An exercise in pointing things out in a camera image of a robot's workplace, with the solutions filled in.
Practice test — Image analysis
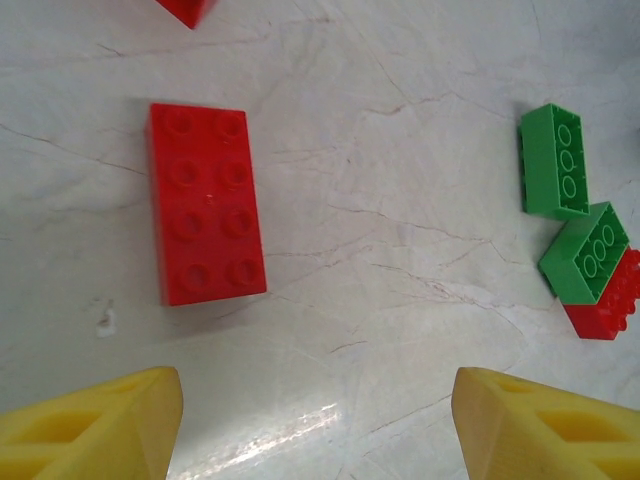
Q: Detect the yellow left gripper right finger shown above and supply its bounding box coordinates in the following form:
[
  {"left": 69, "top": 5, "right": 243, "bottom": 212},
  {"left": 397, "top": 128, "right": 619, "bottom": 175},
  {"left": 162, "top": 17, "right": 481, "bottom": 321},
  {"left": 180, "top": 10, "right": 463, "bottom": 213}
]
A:
[{"left": 452, "top": 366, "right": 640, "bottom": 480}]

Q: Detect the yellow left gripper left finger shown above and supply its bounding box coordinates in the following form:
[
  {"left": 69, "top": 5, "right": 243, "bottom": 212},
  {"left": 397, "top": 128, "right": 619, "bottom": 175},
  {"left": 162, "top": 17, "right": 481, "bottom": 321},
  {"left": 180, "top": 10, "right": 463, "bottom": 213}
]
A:
[{"left": 0, "top": 366, "right": 184, "bottom": 480}]

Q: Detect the red two-by-four lego brick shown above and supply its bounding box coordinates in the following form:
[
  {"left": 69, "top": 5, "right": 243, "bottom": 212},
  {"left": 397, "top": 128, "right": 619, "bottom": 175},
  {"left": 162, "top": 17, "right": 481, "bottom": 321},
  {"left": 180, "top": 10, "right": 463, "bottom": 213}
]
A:
[
  {"left": 562, "top": 247, "right": 640, "bottom": 341},
  {"left": 146, "top": 102, "right": 269, "bottom": 307}
]

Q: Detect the green lego brick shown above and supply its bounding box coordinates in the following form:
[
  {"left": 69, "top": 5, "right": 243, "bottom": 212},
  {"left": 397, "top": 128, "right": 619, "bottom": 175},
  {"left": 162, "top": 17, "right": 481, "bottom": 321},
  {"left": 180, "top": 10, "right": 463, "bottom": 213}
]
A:
[
  {"left": 538, "top": 200, "right": 631, "bottom": 306},
  {"left": 518, "top": 102, "right": 592, "bottom": 221}
]

